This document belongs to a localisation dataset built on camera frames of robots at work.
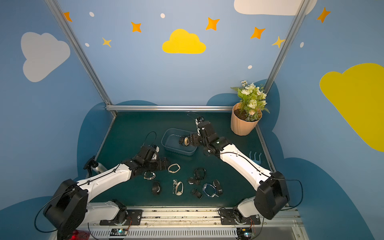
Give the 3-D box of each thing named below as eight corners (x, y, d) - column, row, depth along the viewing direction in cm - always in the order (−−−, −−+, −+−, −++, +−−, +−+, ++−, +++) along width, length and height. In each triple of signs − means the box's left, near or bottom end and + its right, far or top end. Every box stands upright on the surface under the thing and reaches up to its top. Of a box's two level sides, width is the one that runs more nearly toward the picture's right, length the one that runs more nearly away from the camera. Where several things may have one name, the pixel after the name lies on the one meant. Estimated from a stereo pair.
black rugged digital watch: (153, 195, 83) (151, 192, 78) (155, 184, 86) (153, 181, 82) (160, 195, 83) (158, 192, 78) (161, 184, 86) (160, 181, 82)
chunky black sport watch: (193, 179, 88) (193, 177, 86) (193, 170, 92) (193, 168, 90) (205, 179, 88) (206, 177, 86) (205, 170, 92) (205, 168, 90)
